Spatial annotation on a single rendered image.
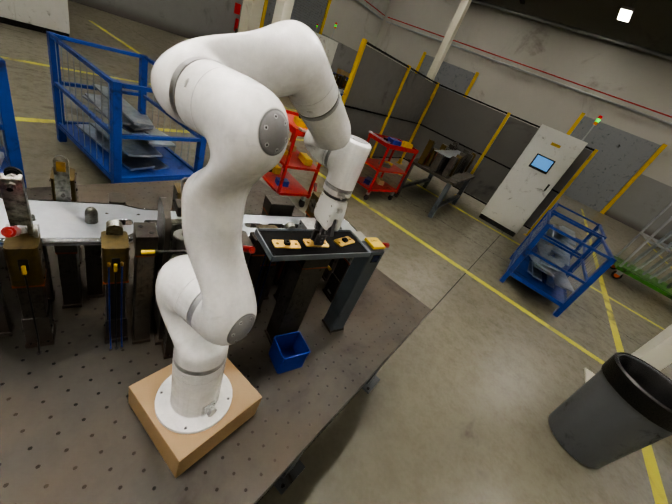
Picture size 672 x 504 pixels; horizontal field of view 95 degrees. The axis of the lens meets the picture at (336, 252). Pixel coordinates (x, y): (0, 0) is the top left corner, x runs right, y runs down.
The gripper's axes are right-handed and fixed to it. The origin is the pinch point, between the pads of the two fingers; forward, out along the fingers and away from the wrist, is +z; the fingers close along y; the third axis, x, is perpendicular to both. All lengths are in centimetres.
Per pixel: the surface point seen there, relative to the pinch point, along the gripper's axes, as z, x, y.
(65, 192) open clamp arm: 18, 66, 43
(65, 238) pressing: 18, 64, 19
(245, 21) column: -36, -142, 748
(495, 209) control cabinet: 86, -576, 267
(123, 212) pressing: 19, 51, 35
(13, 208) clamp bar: 5, 71, 12
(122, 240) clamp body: 12, 51, 10
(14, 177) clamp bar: -3, 69, 12
